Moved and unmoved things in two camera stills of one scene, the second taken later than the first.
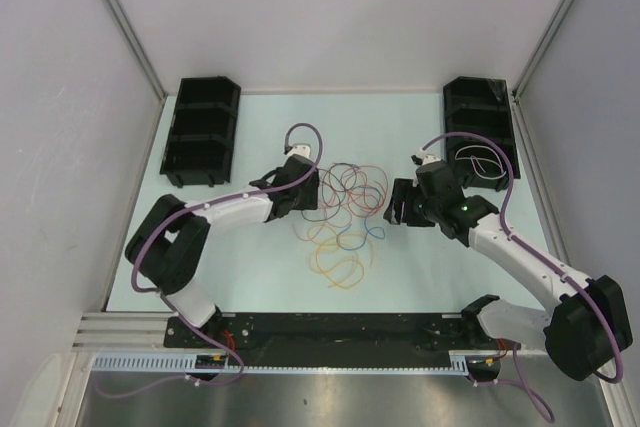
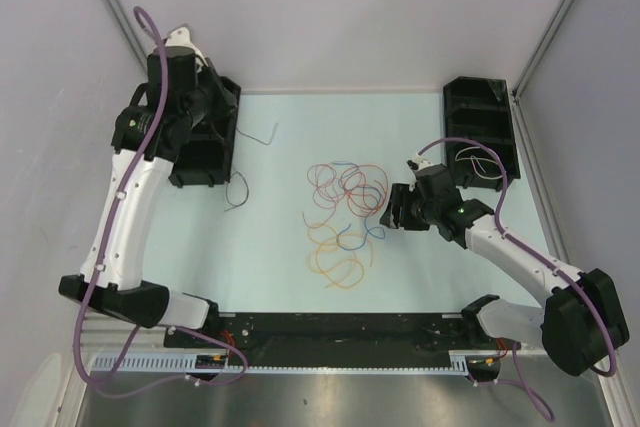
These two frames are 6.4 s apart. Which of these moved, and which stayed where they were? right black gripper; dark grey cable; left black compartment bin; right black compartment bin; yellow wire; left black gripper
Moved: left black gripper; dark grey cable
Stayed: left black compartment bin; yellow wire; right black compartment bin; right black gripper
